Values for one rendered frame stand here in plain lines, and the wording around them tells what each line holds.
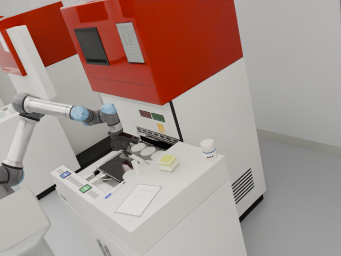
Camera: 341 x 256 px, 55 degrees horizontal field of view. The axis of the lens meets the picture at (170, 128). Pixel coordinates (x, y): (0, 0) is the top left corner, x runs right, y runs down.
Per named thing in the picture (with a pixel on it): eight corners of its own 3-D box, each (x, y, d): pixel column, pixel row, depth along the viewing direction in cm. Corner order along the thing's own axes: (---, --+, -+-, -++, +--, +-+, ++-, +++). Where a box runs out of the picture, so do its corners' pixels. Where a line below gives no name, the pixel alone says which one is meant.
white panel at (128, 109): (117, 133, 264) (100, 87, 246) (188, 159, 204) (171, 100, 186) (114, 135, 262) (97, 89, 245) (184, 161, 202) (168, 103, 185)
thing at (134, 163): (143, 168, 180) (135, 148, 174) (147, 170, 177) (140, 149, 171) (134, 174, 177) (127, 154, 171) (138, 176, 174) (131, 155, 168)
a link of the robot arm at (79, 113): (4, 87, 175) (86, 102, 163) (18, 92, 186) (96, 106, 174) (-1, 108, 174) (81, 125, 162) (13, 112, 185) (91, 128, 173)
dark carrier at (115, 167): (140, 140, 226) (139, 140, 225) (173, 153, 200) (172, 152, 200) (98, 168, 208) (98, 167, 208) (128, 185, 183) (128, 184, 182)
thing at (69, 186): (71, 182, 216) (62, 164, 210) (115, 213, 176) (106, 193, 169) (58, 190, 212) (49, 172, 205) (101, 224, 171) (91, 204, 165)
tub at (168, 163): (168, 164, 177) (164, 153, 174) (179, 165, 173) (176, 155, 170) (160, 172, 172) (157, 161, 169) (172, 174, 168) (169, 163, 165)
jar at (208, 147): (210, 152, 177) (206, 137, 172) (220, 155, 171) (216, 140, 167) (201, 159, 173) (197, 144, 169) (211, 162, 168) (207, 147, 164)
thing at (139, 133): (141, 141, 235) (137, 129, 230) (183, 156, 202) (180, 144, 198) (139, 142, 234) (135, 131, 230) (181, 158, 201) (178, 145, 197)
